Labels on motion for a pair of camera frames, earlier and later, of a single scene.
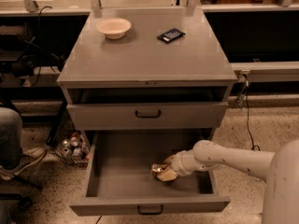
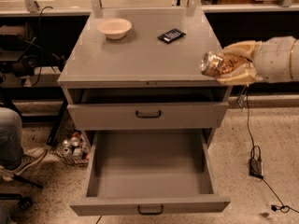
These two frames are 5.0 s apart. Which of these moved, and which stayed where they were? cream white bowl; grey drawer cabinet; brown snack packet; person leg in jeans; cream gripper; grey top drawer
Moved: cream gripper; brown snack packet
Stayed: person leg in jeans; cream white bowl; grey drawer cabinet; grey top drawer
